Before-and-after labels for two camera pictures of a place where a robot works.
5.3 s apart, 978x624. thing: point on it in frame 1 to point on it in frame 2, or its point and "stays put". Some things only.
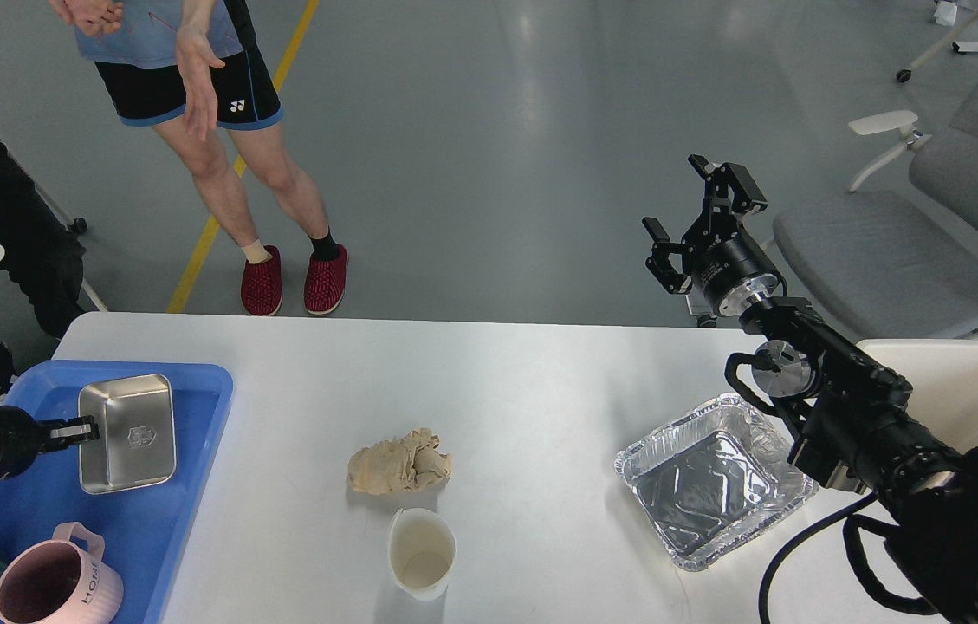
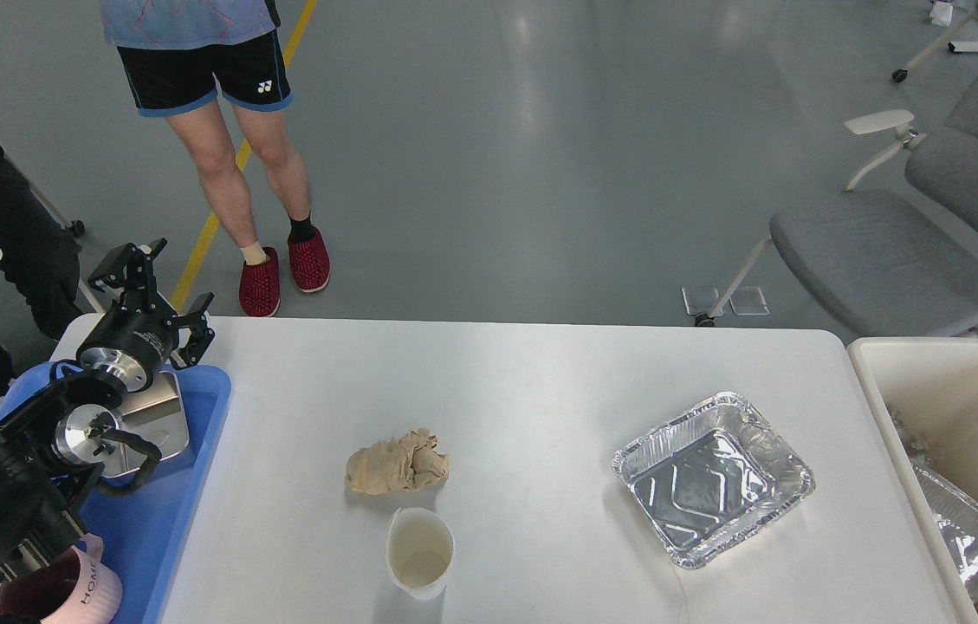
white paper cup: [421, 552] stays put
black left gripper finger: [74, 430] to [130, 268]
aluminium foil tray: [715, 479] stays put
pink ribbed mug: [58, 581] stays put
